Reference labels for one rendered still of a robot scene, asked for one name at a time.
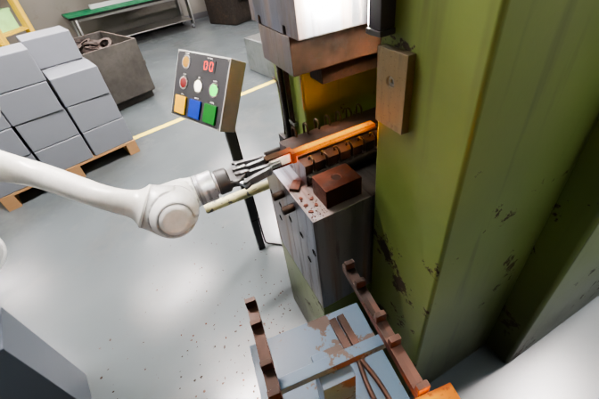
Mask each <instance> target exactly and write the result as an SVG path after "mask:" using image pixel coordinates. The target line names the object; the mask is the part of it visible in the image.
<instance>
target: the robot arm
mask: <svg viewBox="0 0 599 399"><path fill-rule="evenodd" d="M265 156H266V155H263V157H265ZM263 157H262V155H259V156H256V157H252V158H249V159H243V160H239V161H232V162H231V164H232V166H231V167H229V168H228V169H227V170H225V169H224V168H223V167H222V168H220V169H217V170H215V171H213V172H212V174H211V173H210V171H205V172H202V173H200V174H197V175H193V176H190V177H187V178H179V179H176V180H173V181H170V182H167V183H164V184H161V185H155V184H149V185H147V186H146V187H144V188H143V189H140V190H125V189H120V188H115V187H111V186H108V185H104V184H101V183H98V182H95V181H92V180H89V179H87V178H85V177H82V176H79V175H75V174H72V173H71V172H68V171H65V170H62V169H60V168H58V167H53V166H50V165H47V164H45V163H42V162H38V161H35V160H32V159H26V158H23V157H21V156H17V155H14V154H11V153H9V152H6V151H1V150H0V183H16V184H22V185H27V186H30V187H34V188H38V189H40V190H43V191H48V192H51V193H53V194H56V195H59V196H62V197H64V198H67V199H70V200H75V201H77V202H80V203H83V204H86V205H88V206H91V207H94V208H99V209H102V210H105V211H109V212H112V213H115V214H119V215H122V216H127V217H129V218H131V219H133V220H134V221H135V223H136V224H137V226H138V227H139V228H143V229H145V230H147V231H150V232H153V233H155V234H157V235H159V236H161V237H164V238H168V239H176V238H180V237H183V236H185V235H186V234H187V233H189V232H190V231H191V230H192V229H193V228H194V226H195V225H196V223H197V221H198V218H199V214H200V209H199V207H201V206H203V205H206V204H208V203H210V202H212V201H214V200H218V199H219V198H220V197H219V194H221V195H224V194H226V193H228V192H230V191H232V190H233V188H234V187H239V186H243V187H244V189H245V190H248V189H249V188H250V187H251V186H252V185H253V184H255V183H258V182H260V181H261V180H263V179H265V178H267V177H269V176H270V175H272V174H273V169H275V168H277V167H280V166H282V165H284V164H287V163H290V162H291V154H290V153H289V154H286V155H283V156H282V157H279V158H276V159H272V160H269V163H267V164H266V163H265V160H264V158H263ZM194 186H195V187H194ZM195 188H196V189H195ZM197 192H198V193H197ZM198 195H199V196H198ZM6 256H7V249H6V246H5V244H4V241H3V240H2V239H1V238H0V271H1V269H2V267H3V265H4V262H5V260H6Z"/></svg>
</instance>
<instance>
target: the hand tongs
mask: <svg viewBox="0 0 599 399"><path fill-rule="evenodd" d="M337 320H338V321H339V322H338V321H337ZM337 320H336V318H335V317H334V318H332V319H331V320H329V323H330V325H331V326H332V329H333V331H334V333H335V335H336V337H337V338H338V340H339V341H340V343H341V345H342V347H343V349H345V348H347V347H350V346H351V345H352V346H353V345H355V344H357V343H359V340H358V338H357V336H356V334H355V332H354V331H353V329H352V328H351V327H350V325H349V322H348V321H347V319H346V317H345V316H344V314H343V313H342V314H340V315H338V316H337ZM339 323H340V324H339ZM340 325H341V326H340ZM342 329H343V330H344V332H345V334H346V335H347V337H348V338H347V337H346V336H345V334H344V332H343V330H342ZM348 339H349V340H348ZM349 342H350V343H351V344H350V343H349ZM357 366H358V368H359V371H360V374H361V377H362V380H363V381H364V384H365V388H366V390H367V392H368V394H369V395H370V397H371V399H377V398H376V396H375V394H374V392H373V390H372V388H371V385H370V383H369V381H368V378H367V376H366V374H365V369H366V370H367V371H368V372H369V374H370V375H371V376H372V378H373V379H374V381H375V382H376V384H377V385H378V387H379V388H380V390H381V391H382V393H383V394H384V396H385V398H386V399H392V398H391V396H390V394H389V392H388V390H387V389H386V387H385V386H384V385H383V383H382V382H381V380H380V379H379V377H378V376H377V375H376V373H375V372H374V371H373V369H372V368H371V367H370V366H369V364H368V363H367V362H366V361H365V360H364V359H360V360H358V361H357ZM364 367H365V369H364Z"/></svg>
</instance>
